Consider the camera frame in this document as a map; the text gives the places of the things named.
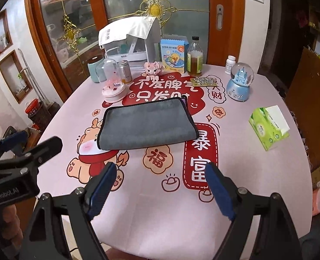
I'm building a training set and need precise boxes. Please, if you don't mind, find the dark woven basket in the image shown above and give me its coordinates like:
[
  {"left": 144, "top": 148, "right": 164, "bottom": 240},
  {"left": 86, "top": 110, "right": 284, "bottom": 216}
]
[{"left": 27, "top": 101, "right": 60, "bottom": 131}]

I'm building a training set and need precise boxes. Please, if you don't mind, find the orange metal can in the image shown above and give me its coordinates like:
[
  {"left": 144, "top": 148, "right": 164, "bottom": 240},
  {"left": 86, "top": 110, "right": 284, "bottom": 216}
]
[{"left": 117, "top": 61, "right": 133, "bottom": 84}]

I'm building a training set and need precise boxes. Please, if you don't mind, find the red lidded jar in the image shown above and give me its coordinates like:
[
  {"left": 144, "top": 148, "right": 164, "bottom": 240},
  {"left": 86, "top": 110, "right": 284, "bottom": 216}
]
[{"left": 25, "top": 99, "right": 40, "bottom": 118}]

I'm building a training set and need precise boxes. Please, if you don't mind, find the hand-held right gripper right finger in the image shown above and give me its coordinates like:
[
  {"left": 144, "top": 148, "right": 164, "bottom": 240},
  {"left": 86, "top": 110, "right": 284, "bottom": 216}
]
[{"left": 205, "top": 162, "right": 304, "bottom": 260}]

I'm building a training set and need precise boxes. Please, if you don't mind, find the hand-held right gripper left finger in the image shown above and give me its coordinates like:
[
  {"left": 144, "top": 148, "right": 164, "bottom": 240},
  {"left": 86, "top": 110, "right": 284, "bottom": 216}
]
[{"left": 19, "top": 162, "right": 118, "bottom": 260}]

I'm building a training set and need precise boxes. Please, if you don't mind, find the white pill bottle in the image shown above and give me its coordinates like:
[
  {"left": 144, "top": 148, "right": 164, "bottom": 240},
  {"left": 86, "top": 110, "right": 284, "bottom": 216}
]
[{"left": 225, "top": 55, "right": 236, "bottom": 75}]

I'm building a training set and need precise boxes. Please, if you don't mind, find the wooden framed wall niche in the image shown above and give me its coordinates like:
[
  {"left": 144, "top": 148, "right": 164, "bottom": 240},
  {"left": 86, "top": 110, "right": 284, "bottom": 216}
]
[
  {"left": 0, "top": 9, "right": 13, "bottom": 59},
  {"left": 0, "top": 50, "right": 33, "bottom": 104}
]

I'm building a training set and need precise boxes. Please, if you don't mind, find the pink round plastic object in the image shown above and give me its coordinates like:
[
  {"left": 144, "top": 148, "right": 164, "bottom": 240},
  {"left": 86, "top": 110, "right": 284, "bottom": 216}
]
[{"left": 312, "top": 187, "right": 320, "bottom": 216}]

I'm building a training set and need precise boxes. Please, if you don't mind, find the pill blister pack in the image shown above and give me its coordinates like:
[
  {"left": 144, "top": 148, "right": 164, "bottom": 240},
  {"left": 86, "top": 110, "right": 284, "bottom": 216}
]
[{"left": 190, "top": 77, "right": 217, "bottom": 88}]

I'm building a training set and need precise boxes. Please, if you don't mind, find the grey towel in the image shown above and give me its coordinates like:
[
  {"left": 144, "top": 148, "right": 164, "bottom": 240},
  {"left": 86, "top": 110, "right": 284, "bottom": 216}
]
[{"left": 97, "top": 97, "right": 200, "bottom": 151}]

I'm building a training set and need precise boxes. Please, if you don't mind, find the brown wooden board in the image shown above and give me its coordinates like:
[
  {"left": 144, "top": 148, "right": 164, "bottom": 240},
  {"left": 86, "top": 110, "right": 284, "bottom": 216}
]
[{"left": 286, "top": 47, "right": 320, "bottom": 168}]

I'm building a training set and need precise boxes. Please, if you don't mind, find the gold door ornament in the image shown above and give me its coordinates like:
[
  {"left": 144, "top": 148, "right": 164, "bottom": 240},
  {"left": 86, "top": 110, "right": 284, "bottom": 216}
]
[
  {"left": 60, "top": 13, "right": 82, "bottom": 57},
  {"left": 135, "top": 0, "right": 177, "bottom": 20}
]

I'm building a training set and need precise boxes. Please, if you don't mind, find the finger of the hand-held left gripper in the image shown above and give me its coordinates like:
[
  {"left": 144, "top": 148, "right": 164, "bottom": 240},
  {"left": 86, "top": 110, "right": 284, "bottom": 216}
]
[
  {"left": 13, "top": 136, "right": 63, "bottom": 174},
  {"left": 0, "top": 130, "right": 28, "bottom": 163}
]

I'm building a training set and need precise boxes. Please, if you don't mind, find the blue castle snow globe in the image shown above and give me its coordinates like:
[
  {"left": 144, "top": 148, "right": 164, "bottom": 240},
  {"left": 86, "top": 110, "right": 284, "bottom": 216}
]
[{"left": 226, "top": 62, "right": 255, "bottom": 102}]

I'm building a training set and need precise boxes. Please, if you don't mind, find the person's left hand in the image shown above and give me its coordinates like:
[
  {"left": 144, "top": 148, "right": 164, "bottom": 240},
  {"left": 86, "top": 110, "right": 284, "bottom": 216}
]
[{"left": 2, "top": 204, "right": 19, "bottom": 233}]

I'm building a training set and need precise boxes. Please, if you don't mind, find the pink printed tablecloth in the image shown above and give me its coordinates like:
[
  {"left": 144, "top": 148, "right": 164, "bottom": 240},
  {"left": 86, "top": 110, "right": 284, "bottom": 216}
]
[{"left": 37, "top": 63, "right": 313, "bottom": 247}]

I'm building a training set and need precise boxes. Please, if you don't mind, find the glass dome pink base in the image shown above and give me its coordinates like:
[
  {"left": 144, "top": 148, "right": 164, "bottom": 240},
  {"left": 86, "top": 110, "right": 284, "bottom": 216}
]
[{"left": 102, "top": 59, "right": 127, "bottom": 103}]

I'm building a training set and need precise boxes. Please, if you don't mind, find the silver door handle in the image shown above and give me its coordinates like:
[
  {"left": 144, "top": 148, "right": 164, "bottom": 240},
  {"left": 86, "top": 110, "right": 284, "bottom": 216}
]
[{"left": 216, "top": 5, "right": 223, "bottom": 30}]

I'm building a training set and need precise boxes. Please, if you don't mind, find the green tissue pack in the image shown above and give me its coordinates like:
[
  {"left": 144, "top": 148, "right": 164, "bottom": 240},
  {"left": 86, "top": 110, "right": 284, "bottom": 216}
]
[{"left": 248, "top": 105, "right": 290, "bottom": 151}]

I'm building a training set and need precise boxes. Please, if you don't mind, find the pink block toy pig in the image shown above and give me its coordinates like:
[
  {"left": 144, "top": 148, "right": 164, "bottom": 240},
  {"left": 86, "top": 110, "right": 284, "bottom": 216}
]
[{"left": 144, "top": 62, "right": 165, "bottom": 76}]

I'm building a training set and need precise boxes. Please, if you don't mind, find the glass bottle amber liquid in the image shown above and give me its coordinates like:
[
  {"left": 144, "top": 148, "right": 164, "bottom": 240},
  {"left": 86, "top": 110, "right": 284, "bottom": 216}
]
[{"left": 187, "top": 36, "right": 204, "bottom": 77}]

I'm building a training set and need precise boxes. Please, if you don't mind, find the white plastic appliance box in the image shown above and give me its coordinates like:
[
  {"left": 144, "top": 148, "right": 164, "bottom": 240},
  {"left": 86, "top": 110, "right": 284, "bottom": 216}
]
[{"left": 103, "top": 19, "right": 162, "bottom": 71}]

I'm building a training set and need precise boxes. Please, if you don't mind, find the white cloth cover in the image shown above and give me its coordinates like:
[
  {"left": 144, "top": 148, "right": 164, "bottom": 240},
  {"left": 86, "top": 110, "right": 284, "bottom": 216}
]
[{"left": 99, "top": 16, "right": 157, "bottom": 50}]

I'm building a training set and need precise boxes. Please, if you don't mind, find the blue duck print carton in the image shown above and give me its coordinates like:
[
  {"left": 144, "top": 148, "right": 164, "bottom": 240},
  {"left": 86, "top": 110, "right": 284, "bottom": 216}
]
[{"left": 160, "top": 35, "right": 190, "bottom": 73}]

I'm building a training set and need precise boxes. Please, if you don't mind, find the teal cup brown lid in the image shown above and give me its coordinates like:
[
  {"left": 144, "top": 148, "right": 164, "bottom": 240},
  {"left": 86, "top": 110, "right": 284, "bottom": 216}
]
[{"left": 87, "top": 57, "right": 106, "bottom": 83}]

